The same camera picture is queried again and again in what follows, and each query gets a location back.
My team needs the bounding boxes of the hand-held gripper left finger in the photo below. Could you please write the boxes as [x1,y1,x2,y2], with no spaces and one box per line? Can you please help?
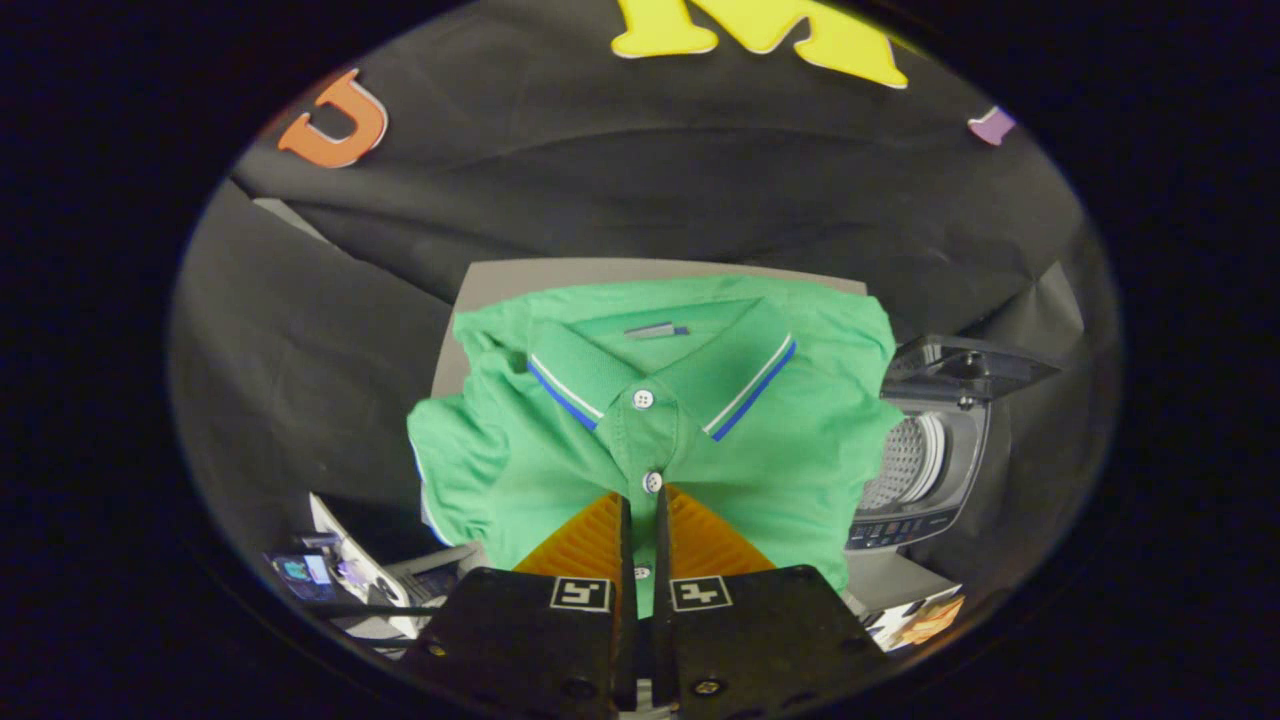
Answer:
[415,490,638,720]

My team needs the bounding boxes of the grey washing machine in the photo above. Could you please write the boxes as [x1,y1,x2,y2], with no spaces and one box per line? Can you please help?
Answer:
[845,395,1011,556]

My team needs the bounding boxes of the dark washing machine lid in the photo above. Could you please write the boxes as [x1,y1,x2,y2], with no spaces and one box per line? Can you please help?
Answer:
[880,335,1063,406]

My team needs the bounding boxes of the white flat board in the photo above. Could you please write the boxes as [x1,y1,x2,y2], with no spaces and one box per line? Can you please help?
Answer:
[308,492,481,641]

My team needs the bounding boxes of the small lit screen device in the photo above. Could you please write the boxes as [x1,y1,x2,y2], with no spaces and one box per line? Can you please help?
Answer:
[270,553,336,601]

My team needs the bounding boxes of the white orange printed carton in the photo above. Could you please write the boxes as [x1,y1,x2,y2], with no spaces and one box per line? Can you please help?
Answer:
[862,588,967,653]

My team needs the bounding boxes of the green polo shirt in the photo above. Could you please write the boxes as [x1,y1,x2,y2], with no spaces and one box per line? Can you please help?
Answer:
[407,277,901,619]

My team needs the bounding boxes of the grey cardboard box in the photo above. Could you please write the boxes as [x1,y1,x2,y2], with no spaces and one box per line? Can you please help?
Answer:
[432,258,869,401]

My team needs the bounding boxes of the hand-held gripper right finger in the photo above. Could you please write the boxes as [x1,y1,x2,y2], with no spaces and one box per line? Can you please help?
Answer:
[652,485,886,720]

